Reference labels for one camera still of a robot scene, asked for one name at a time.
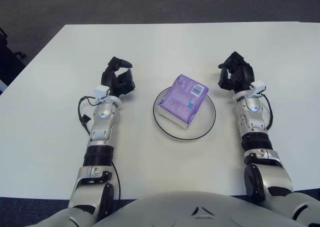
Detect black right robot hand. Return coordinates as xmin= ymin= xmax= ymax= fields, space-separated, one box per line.
xmin=217 ymin=51 xmax=256 ymax=92

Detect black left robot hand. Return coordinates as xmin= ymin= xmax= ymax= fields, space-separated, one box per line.
xmin=100 ymin=56 xmax=137 ymax=98

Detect purple tissue paper pack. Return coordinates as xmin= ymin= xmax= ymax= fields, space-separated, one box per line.
xmin=157 ymin=74 xmax=210 ymax=130

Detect white plate with black rim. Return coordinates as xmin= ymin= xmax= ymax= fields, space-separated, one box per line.
xmin=152 ymin=85 xmax=217 ymax=141

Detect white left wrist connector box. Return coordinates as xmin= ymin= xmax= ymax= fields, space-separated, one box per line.
xmin=94 ymin=85 xmax=111 ymax=103

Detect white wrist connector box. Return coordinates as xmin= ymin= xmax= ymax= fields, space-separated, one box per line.
xmin=251 ymin=80 xmax=268 ymax=97
xmin=94 ymin=85 xmax=111 ymax=103

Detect white right wrist connector box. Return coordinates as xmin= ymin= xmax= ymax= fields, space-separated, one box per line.
xmin=251 ymin=80 xmax=268 ymax=97

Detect grey robot torso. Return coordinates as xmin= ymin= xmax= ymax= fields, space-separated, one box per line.
xmin=44 ymin=190 xmax=320 ymax=227

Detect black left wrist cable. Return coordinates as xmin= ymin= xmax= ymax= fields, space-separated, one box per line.
xmin=77 ymin=95 xmax=101 ymax=136

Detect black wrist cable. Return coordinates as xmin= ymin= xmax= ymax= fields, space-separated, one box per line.
xmin=261 ymin=94 xmax=274 ymax=132
xmin=77 ymin=95 xmax=101 ymax=136

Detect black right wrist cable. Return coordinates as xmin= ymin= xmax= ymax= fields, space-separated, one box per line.
xmin=261 ymin=94 xmax=274 ymax=132

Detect thin black elbow cable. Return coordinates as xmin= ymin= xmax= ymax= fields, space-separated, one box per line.
xmin=111 ymin=161 xmax=122 ymax=200

